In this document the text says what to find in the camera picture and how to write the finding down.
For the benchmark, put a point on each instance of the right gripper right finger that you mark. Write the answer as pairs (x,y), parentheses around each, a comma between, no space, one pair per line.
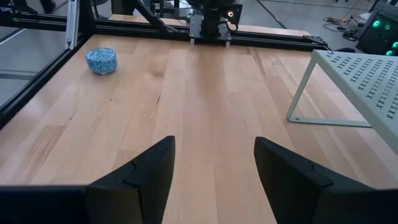
(304,193)

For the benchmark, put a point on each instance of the silver aluminium bracket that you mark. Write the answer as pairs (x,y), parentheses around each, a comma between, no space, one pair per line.
(72,25)

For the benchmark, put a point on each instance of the light blue round tin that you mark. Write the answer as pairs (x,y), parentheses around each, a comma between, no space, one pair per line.
(101,62)

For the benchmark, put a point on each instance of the black computer with green lights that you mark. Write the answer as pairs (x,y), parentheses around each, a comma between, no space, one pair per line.
(373,40)

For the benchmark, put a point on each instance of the green perforated metal shelf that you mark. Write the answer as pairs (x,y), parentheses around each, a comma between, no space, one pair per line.
(367,77)

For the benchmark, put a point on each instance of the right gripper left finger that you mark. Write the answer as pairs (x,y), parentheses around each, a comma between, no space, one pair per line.
(140,193)

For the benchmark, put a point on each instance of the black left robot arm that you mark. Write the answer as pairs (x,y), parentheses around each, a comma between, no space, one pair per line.
(211,18)

